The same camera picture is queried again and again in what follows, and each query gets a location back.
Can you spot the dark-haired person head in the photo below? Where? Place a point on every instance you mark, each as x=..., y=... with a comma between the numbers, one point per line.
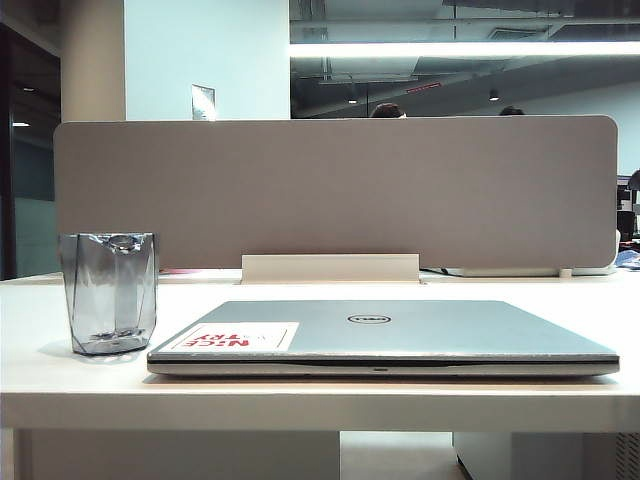
x=387, y=111
x=511, y=110

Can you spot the long white ceiling light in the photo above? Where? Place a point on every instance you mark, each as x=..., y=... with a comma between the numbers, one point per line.
x=465, y=49

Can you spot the dark desk lamp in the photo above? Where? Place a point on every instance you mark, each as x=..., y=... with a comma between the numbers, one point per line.
x=634, y=187

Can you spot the grey fabric desk divider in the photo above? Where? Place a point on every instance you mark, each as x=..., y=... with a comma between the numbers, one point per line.
x=335, y=190

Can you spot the faceted clear glass water cup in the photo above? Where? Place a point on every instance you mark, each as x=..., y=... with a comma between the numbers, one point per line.
x=112, y=295

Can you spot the paper poster on wall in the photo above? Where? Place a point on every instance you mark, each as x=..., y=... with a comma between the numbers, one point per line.
x=203, y=102

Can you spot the silver Dell laptop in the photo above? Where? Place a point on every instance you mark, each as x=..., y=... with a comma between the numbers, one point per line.
x=400, y=340

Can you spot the white red Nice Try sticker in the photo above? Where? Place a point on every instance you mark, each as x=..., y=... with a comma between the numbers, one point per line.
x=235, y=336

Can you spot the pink paper on far desk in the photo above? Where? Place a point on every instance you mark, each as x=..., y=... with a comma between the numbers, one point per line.
x=177, y=271

